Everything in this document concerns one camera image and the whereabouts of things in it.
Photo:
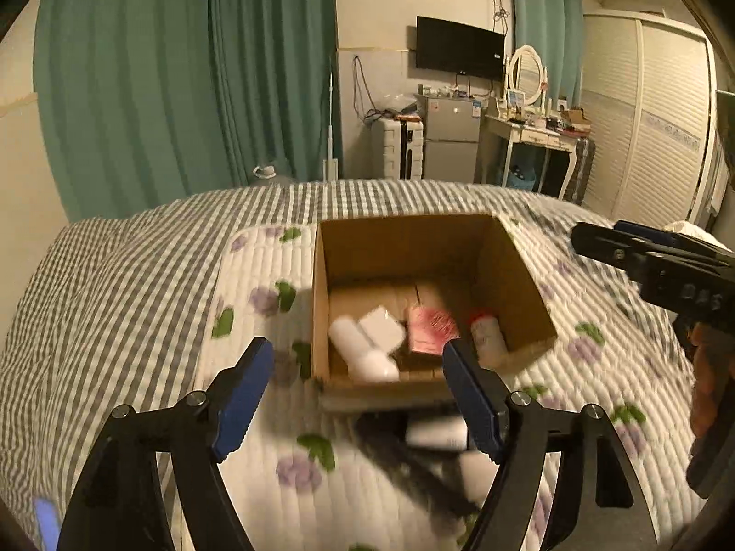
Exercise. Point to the brown cardboard box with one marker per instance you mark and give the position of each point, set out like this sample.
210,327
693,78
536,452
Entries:
402,258

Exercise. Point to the white cylindrical bottle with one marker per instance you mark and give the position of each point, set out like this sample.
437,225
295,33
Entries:
364,350

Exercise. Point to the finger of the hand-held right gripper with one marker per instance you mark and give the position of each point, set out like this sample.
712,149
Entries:
640,231
600,245

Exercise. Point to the black folding stand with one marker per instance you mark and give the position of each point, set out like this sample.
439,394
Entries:
413,462

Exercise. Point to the white upright pole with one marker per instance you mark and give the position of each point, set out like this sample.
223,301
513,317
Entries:
331,126

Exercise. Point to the white vanity table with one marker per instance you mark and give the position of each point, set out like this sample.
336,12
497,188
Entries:
531,138

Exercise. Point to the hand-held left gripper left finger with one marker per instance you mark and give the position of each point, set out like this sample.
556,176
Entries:
241,399

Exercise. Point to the person's right hand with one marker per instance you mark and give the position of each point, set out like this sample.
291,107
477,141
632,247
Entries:
709,381

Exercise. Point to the small white box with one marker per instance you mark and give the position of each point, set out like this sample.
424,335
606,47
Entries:
383,327

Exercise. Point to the wide green curtain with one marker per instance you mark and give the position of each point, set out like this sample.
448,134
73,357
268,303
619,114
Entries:
172,80

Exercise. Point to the black wall television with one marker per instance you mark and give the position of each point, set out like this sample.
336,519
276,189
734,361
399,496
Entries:
459,49

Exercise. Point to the white floral quilted mat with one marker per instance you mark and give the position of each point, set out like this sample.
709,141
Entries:
298,470

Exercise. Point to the silver fridge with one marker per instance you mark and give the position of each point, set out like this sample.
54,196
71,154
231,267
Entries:
453,138

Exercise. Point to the red patterned box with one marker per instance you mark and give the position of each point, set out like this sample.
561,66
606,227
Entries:
430,330

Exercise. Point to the white cloth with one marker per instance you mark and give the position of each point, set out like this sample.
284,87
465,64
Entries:
692,231

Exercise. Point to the white bottle with red cap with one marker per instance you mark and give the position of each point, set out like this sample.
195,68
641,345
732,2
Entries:
488,336

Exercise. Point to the oval white vanity mirror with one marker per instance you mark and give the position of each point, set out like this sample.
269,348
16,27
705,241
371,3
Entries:
527,74

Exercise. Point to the white tube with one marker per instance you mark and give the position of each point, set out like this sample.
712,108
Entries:
478,479

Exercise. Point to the small white cup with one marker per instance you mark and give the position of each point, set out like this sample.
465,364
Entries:
264,172

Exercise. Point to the narrow green curtain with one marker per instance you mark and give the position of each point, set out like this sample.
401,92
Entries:
545,28

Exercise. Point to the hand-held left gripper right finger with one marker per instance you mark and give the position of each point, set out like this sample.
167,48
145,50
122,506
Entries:
468,396

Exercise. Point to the blue bin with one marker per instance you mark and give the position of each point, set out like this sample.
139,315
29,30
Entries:
523,175

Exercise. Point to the white louvred wardrobe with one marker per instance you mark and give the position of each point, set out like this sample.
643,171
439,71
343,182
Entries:
649,120

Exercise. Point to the short white cylinder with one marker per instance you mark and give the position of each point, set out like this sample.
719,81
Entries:
436,433

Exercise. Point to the blurry blue object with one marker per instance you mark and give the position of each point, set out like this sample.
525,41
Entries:
46,519

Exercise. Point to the white suitcase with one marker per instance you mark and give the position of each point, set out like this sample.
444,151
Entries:
396,149

